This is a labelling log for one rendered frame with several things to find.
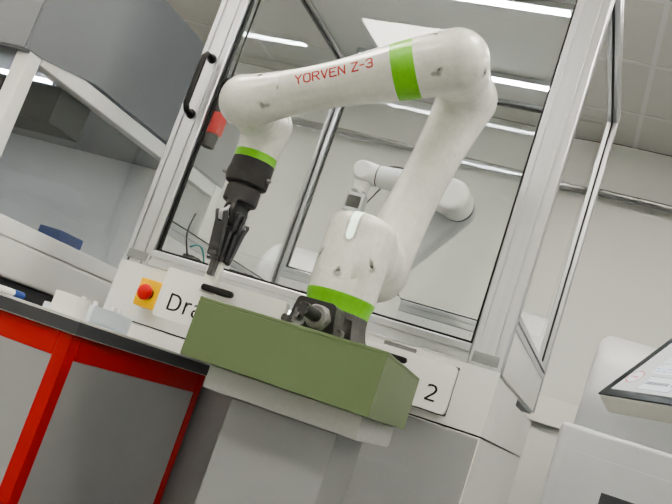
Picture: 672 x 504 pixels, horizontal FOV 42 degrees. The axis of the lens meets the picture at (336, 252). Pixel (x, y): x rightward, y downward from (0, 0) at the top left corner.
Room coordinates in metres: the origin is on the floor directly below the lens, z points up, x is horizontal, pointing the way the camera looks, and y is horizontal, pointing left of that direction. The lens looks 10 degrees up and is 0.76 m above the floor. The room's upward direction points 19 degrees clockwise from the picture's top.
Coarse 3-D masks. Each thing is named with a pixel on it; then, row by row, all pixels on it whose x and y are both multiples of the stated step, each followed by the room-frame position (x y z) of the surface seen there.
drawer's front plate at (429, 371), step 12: (384, 348) 1.98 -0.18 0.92; (408, 360) 1.96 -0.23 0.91; (420, 360) 1.95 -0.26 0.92; (432, 360) 1.94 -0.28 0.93; (420, 372) 1.95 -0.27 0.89; (432, 372) 1.94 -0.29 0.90; (444, 372) 1.93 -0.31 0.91; (456, 372) 1.92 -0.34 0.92; (420, 384) 1.95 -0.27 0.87; (444, 384) 1.93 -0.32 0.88; (420, 396) 1.94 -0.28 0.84; (432, 396) 1.93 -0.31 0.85; (444, 396) 1.92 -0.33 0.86; (432, 408) 1.93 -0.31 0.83; (444, 408) 1.92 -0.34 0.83
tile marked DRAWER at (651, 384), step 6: (648, 378) 1.73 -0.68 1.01; (654, 378) 1.72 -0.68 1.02; (660, 378) 1.70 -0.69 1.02; (666, 378) 1.69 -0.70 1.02; (642, 384) 1.72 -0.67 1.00; (648, 384) 1.71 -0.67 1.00; (654, 384) 1.69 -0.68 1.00; (660, 384) 1.68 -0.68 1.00; (666, 384) 1.67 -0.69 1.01; (648, 390) 1.69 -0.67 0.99; (654, 390) 1.67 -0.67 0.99; (660, 390) 1.66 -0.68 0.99; (666, 390) 1.65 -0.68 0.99
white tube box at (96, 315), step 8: (88, 312) 1.87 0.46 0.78; (96, 312) 1.87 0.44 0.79; (104, 312) 1.89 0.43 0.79; (112, 312) 1.91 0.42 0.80; (88, 320) 1.86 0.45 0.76; (96, 320) 1.88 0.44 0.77; (104, 320) 1.90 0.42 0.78; (112, 320) 1.92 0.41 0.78; (120, 320) 1.93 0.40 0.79; (128, 320) 1.95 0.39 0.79; (112, 328) 1.92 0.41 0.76; (120, 328) 1.94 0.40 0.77; (128, 328) 1.96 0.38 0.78
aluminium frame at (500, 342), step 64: (576, 0) 1.95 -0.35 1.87; (576, 64) 1.92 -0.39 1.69; (192, 128) 2.25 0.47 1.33; (576, 128) 1.93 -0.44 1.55; (128, 256) 2.26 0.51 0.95; (512, 256) 1.92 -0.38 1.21; (576, 256) 2.76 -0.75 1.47; (384, 320) 2.01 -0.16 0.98; (512, 320) 1.91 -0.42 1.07; (512, 384) 2.15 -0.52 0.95
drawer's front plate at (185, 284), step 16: (176, 272) 1.86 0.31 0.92; (176, 288) 1.85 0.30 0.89; (192, 288) 1.84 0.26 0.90; (224, 288) 1.82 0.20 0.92; (240, 288) 1.80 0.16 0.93; (160, 304) 1.86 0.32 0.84; (176, 304) 1.85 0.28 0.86; (192, 304) 1.84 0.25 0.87; (240, 304) 1.80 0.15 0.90; (256, 304) 1.79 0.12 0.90; (272, 304) 1.77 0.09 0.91; (288, 304) 1.77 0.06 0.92; (176, 320) 1.84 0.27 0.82
